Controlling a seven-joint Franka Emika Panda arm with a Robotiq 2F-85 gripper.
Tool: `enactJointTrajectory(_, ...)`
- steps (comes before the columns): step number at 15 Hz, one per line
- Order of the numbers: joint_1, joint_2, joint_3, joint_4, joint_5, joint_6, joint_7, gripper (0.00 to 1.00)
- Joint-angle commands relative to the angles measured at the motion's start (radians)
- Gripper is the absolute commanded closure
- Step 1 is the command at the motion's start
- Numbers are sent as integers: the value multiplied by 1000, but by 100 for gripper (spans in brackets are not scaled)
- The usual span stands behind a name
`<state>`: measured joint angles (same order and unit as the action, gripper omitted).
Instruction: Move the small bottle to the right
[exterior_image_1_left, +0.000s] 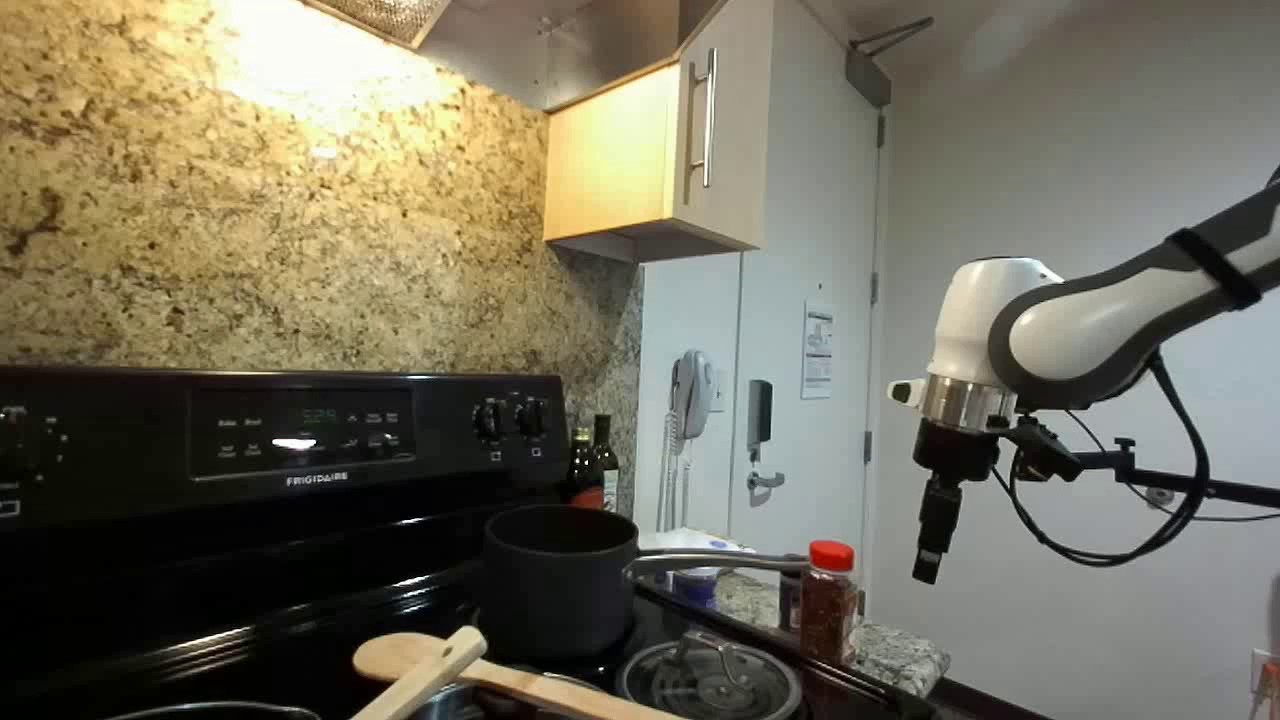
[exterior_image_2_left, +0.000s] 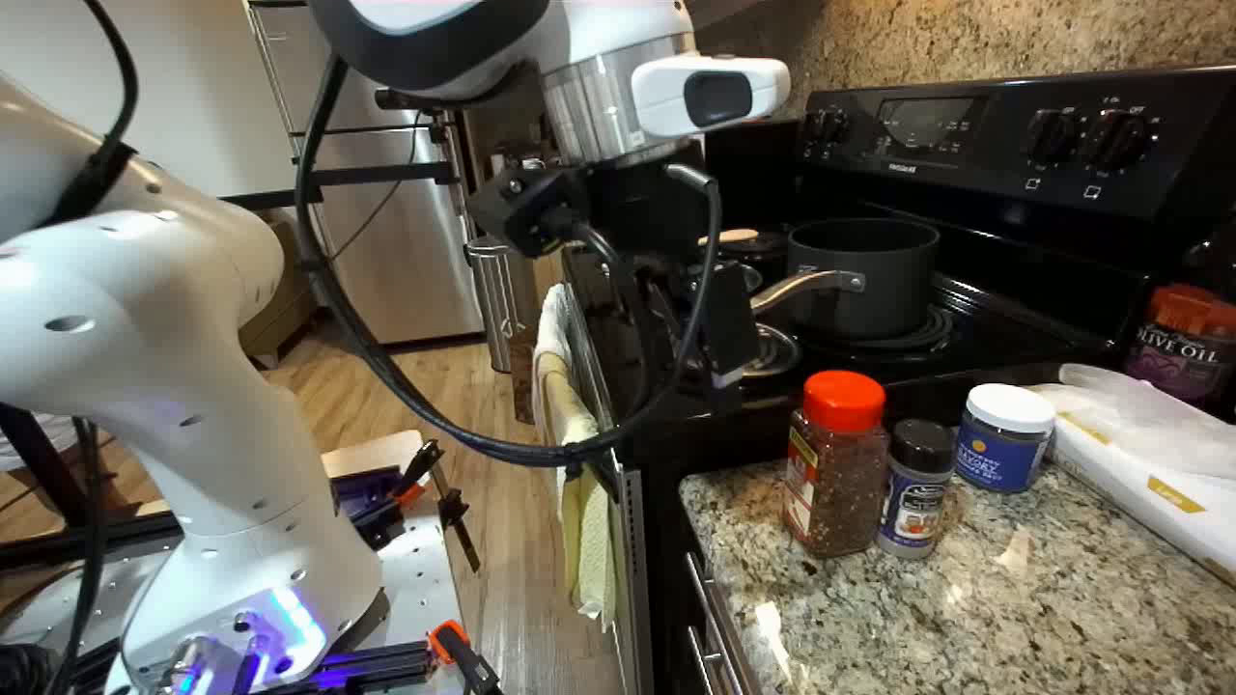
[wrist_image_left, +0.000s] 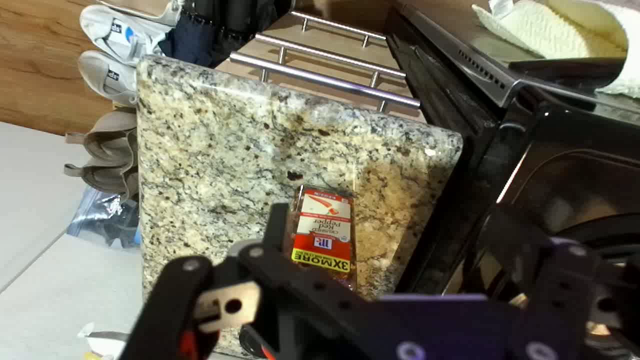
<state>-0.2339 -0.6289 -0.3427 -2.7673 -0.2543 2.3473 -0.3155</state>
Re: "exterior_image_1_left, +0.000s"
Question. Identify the light wooden spatula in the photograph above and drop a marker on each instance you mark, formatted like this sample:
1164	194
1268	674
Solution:
432	669

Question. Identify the black door lock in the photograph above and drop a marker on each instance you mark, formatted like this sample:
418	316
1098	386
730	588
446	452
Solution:
759	417

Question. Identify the red-capped spice bottle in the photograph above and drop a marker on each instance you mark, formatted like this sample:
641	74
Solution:
829	606

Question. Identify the wooden spoon with round head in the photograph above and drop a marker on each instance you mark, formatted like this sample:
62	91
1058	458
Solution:
392	656

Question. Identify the dark glass bottle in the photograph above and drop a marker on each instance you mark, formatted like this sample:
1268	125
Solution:
580	473
606	462

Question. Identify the round glass pot lid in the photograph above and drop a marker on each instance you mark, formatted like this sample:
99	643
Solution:
706	683

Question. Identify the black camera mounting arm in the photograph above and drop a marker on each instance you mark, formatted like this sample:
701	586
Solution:
1174	482

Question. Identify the white room door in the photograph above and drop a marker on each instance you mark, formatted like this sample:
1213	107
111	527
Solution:
814	203

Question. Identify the stainless steel range hood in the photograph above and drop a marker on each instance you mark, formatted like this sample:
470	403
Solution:
535	40

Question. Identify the grey door closer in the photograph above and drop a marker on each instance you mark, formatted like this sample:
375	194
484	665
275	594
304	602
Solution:
871	66

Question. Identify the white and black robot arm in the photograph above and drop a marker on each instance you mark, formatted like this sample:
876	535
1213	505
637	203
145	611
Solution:
1106	321

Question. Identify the crumpled clear plastic bag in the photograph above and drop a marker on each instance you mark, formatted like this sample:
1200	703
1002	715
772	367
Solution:
902	662

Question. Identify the black electric kitchen range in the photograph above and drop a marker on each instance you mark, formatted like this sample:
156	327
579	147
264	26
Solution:
132	572

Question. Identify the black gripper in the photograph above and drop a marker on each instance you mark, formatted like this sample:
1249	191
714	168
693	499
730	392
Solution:
958	452

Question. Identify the light wood wall cabinet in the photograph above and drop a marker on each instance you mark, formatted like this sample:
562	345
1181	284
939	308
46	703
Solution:
614	154

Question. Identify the white paper door notice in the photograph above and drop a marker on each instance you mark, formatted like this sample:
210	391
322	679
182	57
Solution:
819	348

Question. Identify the white wall phone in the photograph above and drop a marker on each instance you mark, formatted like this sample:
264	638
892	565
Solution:
688	396

